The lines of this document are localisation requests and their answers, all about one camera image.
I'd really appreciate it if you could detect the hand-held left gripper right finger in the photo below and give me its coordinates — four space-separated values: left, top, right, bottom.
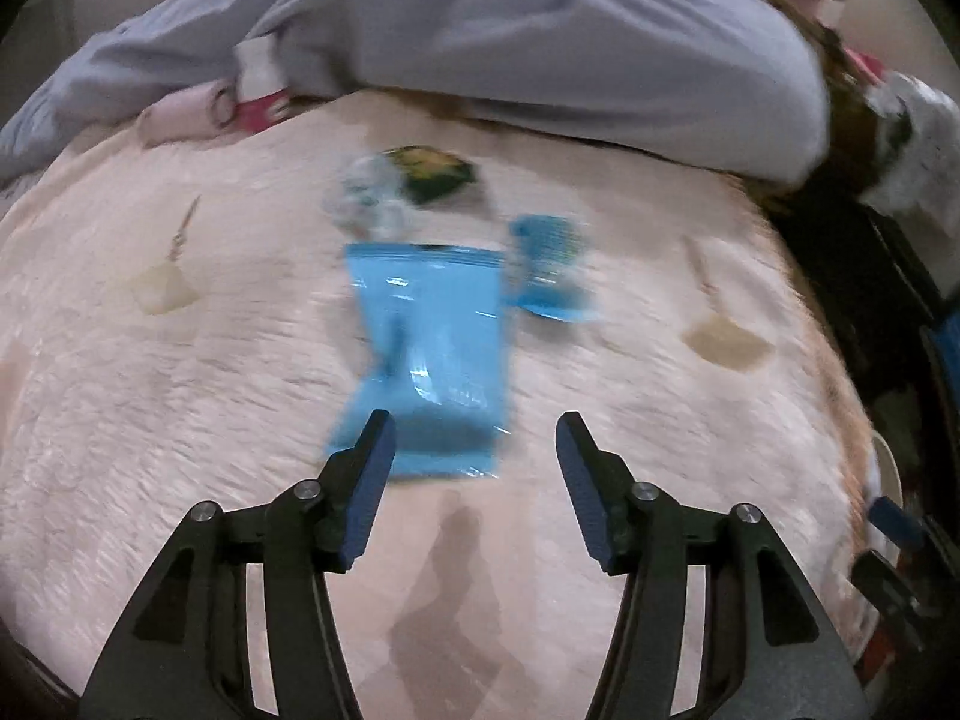
555 411 871 720

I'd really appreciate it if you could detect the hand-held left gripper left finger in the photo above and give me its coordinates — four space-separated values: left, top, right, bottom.
79 409 397 720

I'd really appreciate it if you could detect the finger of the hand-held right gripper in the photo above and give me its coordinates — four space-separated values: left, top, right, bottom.
851 495 935 653
919 319 960 422

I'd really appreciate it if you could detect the white waste bin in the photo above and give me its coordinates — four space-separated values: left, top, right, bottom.
862 435 905 511

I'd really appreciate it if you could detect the large blue snack packet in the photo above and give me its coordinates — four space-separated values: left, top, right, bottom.
326 242 515 482

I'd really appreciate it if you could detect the pink plush blanket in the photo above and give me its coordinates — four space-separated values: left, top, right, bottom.
0 90 882 720

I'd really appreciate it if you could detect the white speckled cloth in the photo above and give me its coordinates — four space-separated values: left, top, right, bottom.
859 71 960 241

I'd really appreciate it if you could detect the small blue packet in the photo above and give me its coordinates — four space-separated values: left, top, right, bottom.
506 214 597 323

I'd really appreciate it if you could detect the clear plastic wrapper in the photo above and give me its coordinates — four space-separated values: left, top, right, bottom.
322 154 413 237

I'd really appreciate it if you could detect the green yellow wrapper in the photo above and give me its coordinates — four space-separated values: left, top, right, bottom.
379 144 481 207

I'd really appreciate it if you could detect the small pink cloth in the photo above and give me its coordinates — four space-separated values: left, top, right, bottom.
139 82 301 147

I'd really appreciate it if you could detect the blue-grey quilt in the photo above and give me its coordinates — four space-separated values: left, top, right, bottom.
0 0 830 188

